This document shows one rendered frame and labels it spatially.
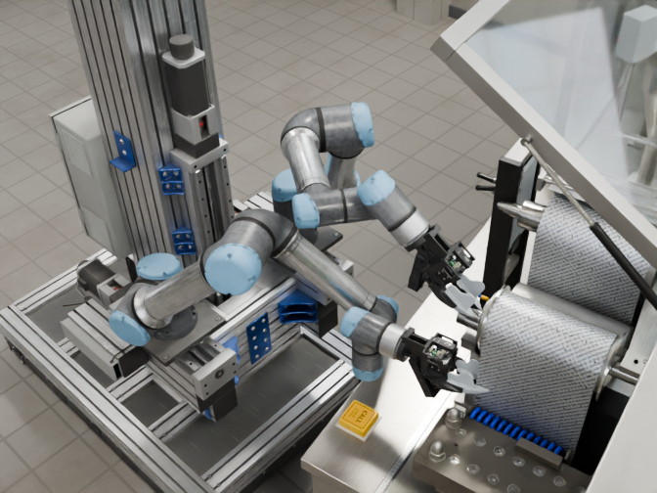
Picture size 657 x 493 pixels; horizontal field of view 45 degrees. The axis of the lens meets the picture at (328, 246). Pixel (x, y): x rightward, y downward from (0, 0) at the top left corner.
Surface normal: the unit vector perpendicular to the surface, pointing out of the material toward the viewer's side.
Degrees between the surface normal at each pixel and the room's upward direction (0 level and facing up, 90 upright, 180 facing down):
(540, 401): 90
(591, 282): 92
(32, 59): 0
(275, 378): 0
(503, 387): 90
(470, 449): 0
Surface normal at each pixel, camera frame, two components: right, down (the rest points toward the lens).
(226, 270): -0.21, 0.59
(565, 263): -0.55, 0.59
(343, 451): -0.03, -0.75
